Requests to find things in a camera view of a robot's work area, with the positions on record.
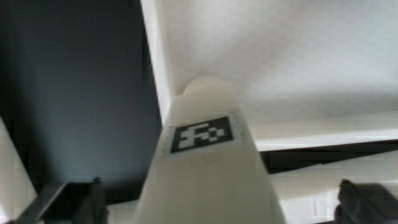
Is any white U-shaped obstacle frame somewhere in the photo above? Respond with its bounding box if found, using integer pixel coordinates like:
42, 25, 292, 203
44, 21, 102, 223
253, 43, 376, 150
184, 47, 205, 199
0, 121, 398, 224

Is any white desk top tray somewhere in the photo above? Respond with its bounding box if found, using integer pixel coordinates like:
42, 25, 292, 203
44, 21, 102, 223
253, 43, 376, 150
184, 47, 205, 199
140, 0, 398, 151

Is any white desk leg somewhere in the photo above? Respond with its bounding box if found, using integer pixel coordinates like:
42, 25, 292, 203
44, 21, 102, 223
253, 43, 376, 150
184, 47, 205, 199
133, 76, 285, 224

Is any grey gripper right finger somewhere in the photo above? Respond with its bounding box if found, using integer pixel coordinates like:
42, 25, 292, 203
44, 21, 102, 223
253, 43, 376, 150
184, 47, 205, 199
333, 179, 398, 224

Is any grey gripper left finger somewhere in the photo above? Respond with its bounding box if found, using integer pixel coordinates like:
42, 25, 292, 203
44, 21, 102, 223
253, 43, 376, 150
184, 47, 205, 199
13, 178, 106, 224

